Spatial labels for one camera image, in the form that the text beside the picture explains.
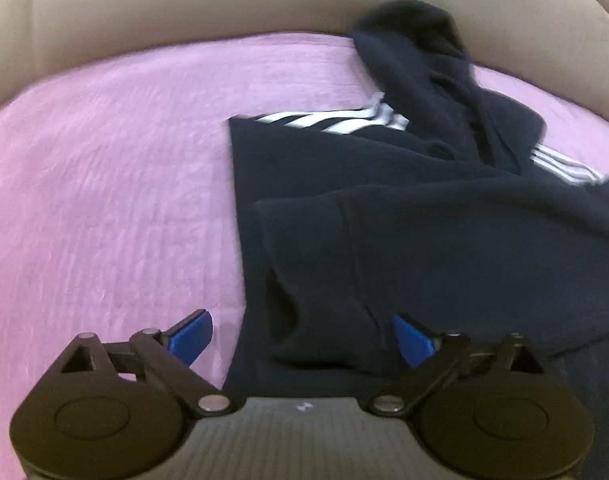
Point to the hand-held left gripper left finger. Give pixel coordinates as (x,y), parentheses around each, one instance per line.
(192,332)

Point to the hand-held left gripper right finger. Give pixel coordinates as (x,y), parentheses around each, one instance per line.
(409,340)

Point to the navy hoodie with white stripes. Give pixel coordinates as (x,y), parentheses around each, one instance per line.
(384,220)

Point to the pink blanket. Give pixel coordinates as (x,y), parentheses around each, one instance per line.
(109,185)

